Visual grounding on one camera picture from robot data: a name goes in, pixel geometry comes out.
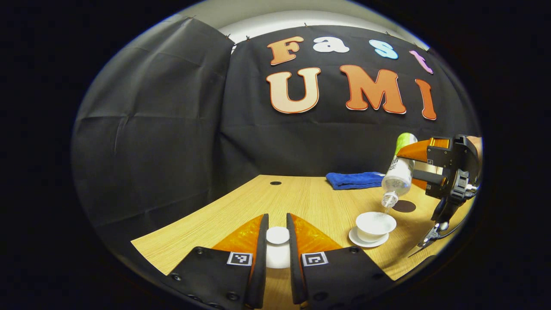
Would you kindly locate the dark brown round coaster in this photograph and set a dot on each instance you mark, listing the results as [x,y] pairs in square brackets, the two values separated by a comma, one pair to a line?
[407,206]

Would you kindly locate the white teacup lid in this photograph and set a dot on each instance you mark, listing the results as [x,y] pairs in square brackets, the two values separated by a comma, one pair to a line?
[277,241]

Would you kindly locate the white teacup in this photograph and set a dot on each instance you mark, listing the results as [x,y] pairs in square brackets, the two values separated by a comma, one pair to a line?
[374,226]

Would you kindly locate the blue towel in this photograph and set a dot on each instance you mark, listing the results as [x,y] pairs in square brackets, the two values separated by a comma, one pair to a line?
[353,180]

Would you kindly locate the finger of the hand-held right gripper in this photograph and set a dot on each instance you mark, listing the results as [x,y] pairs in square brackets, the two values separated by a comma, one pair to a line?
[434,180]
[439,155]

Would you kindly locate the clear water bottle white label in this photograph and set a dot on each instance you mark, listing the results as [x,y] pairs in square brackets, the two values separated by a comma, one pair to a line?
[398,176]

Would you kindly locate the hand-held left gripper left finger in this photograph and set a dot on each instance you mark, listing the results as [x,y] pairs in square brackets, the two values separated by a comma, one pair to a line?
[260,275]

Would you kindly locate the white saucer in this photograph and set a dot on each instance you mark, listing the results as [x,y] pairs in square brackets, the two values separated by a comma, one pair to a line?
[366,244]

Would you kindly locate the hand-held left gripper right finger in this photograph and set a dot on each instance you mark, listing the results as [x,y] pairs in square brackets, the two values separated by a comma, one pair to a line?
[295,275]

